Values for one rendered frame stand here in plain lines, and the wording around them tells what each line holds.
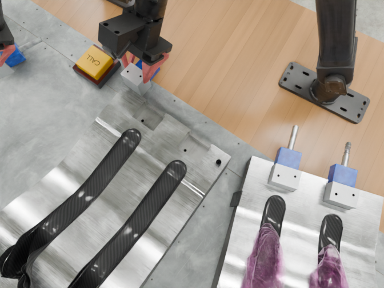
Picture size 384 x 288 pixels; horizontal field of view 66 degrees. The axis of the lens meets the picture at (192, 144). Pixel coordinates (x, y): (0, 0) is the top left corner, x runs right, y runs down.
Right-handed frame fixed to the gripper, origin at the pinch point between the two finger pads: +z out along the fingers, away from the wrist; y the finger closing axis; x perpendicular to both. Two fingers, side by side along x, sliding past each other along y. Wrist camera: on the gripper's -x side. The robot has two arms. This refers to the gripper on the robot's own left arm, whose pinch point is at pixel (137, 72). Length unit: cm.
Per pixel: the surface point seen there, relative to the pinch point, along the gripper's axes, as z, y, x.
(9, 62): 8.7, -26.3, -12.6
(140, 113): 1.8, 7.6, -7.3
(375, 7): 5, 38, 164
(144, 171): 4.3, 16.5, -16.2
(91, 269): 10.1, 20.7, -33.1
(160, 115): 0.0, 11.4, -6.1
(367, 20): 10, 39, 155
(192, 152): 2.0, 21.1, -7.3
